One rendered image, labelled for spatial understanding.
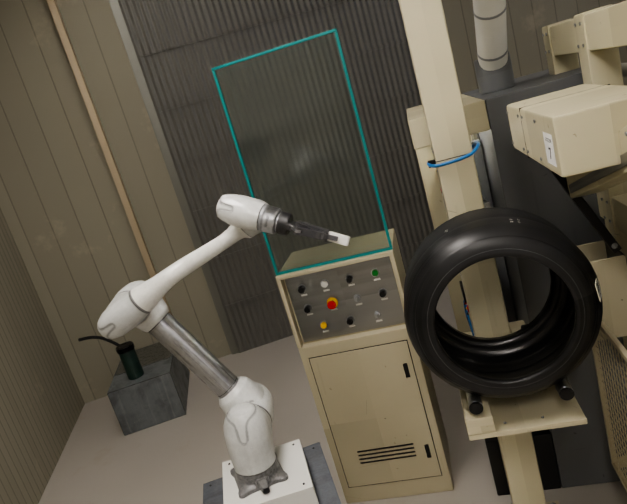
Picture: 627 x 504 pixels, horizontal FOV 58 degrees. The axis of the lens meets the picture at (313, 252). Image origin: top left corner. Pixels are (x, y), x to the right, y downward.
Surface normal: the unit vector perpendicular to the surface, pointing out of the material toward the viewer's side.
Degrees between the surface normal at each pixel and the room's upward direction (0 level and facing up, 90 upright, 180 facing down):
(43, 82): 90
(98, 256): 90
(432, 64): 90
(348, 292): 90
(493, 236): 43
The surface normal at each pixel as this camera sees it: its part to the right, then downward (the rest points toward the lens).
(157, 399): 0.18, 0.20
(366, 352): -0.15, 0.29
